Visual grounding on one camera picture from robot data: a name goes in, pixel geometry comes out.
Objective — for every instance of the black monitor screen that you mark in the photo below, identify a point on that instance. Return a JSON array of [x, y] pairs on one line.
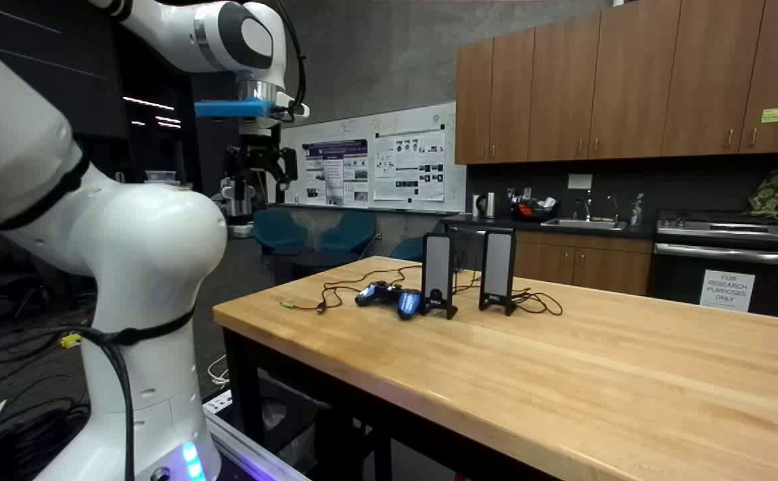
[[150, 143]]

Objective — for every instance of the black and red bowl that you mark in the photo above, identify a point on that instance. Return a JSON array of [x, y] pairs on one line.
[[537, 208]]

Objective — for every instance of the white paper sign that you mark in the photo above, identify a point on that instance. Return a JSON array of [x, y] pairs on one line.
[[728, 289]]

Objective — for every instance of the sink faucet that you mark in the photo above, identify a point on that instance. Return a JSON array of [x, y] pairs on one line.
[[589, 208]]

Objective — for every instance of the black speaker grey front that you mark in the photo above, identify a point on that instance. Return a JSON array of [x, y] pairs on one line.
[[441, 271], [498, 269]]

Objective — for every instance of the white wall plate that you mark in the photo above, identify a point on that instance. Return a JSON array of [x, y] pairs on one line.
[[582, 182]]

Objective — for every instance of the robot base platform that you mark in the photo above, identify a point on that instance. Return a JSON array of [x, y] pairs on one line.
[[251, 450]]

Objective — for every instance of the teal chair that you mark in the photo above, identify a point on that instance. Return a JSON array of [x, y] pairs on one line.
[[280, 230], [407, 247], [346, 234]]

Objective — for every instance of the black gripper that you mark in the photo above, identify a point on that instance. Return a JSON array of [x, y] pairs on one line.
[[251, 163]]

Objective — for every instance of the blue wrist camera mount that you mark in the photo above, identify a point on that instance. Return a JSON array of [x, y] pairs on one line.
[[228, 107]]

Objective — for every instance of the green plant decoration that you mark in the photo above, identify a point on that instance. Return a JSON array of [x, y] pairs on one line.
[[775, 192]]

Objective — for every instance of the small bottle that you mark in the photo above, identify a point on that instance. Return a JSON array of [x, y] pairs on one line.
[[638, 208]]

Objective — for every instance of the white kettle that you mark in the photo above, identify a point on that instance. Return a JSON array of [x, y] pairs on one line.
[[486, 206]]

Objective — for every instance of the brown wooden base cabinet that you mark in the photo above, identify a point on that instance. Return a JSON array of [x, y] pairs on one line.
[[585, 261]]

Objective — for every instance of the white poster board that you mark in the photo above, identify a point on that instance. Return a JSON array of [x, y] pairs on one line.
[[406, 162]]

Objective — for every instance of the black table frame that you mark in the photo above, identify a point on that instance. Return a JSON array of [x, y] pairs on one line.
[[244, 390]]

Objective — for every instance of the stainless steel stove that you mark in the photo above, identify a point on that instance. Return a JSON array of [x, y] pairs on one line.
[[736, 243]]

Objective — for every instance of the brown wooden wall cabinets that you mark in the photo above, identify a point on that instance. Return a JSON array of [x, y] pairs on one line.
[[630, 80]]

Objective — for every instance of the green sticky note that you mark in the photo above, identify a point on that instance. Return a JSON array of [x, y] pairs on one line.
[[771, 115]]

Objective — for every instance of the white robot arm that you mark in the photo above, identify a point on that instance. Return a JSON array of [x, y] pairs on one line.
[[137, 250]]

